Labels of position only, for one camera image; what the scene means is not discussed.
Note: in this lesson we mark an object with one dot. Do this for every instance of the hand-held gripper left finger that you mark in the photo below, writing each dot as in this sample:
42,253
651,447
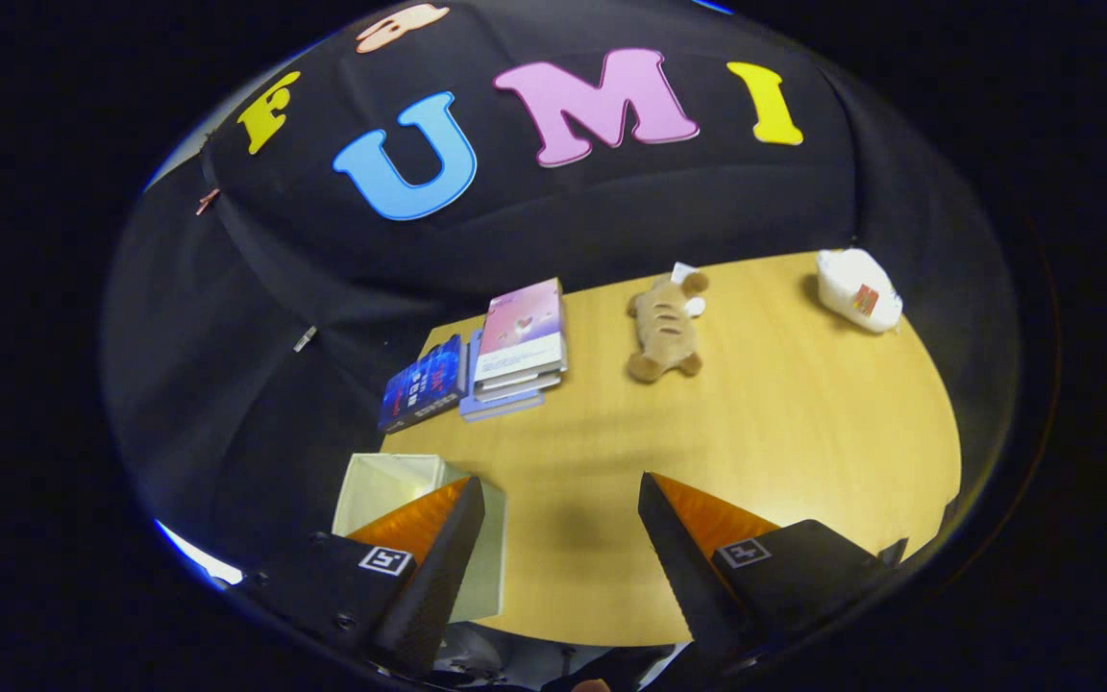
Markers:
433,596

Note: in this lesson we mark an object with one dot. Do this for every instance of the brown plush toy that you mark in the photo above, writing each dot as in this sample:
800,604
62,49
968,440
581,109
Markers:
666,332

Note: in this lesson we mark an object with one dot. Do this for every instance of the pink cover book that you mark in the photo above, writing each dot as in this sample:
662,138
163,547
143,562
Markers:
523,332

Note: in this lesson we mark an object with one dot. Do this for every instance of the silver cloth clip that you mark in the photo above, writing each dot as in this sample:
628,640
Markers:
305,337

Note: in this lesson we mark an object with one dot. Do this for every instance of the pale green fabric storage box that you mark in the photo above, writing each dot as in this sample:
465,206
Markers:
488,567

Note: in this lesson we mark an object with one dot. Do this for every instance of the grey cover book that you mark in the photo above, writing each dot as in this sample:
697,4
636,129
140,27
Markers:
520,387

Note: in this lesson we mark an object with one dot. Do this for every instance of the blue glossy book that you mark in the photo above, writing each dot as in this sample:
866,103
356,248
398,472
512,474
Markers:
424,384

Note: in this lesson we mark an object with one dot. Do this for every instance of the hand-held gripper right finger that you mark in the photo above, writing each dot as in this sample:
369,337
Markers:
683,577

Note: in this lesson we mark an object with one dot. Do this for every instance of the copper cloth clip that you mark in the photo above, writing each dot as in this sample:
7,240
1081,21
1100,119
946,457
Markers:
208,200

